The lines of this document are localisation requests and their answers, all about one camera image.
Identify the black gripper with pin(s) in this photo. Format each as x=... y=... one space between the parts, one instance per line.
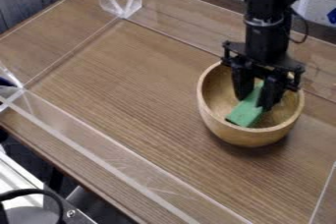
x=261 y=58

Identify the green rectangular block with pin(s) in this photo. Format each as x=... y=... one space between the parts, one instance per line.
x=246 y=112

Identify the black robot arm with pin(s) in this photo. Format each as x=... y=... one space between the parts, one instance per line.
x=264 y=12

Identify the brown wooden bowl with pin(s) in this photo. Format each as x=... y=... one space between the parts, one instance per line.
x=216 y=101

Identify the white container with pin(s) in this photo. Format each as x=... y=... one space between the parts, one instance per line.
x=318 y=11

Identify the clear acrylic front barrier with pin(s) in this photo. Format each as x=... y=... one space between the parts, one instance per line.
x=150 y=195

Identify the clear acrylic corner bracket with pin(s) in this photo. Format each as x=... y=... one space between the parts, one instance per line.
x=120 y=8

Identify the grey metal bracket with screw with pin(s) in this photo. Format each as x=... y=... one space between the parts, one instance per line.
x=72 y=213

